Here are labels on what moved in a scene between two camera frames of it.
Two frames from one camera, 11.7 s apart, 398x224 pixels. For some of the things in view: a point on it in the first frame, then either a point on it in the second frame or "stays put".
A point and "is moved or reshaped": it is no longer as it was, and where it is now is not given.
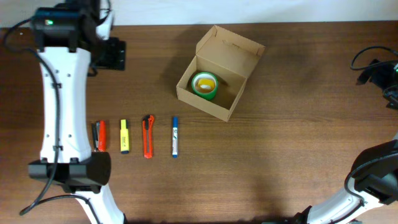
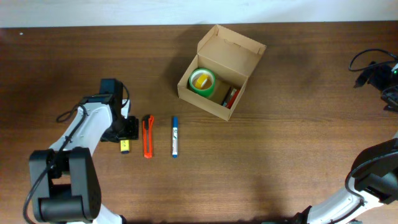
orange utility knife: (148, 123) stays put
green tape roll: (205, 84) is moved or reshaped
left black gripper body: (108, 55) -> (123, 129)
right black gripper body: (384, 76) stays put
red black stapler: (99, 130) is moved or reshaped
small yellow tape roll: (206, 84) is moved or reshaped
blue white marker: (175, 137) stays put
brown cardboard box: (214, 80) stays put
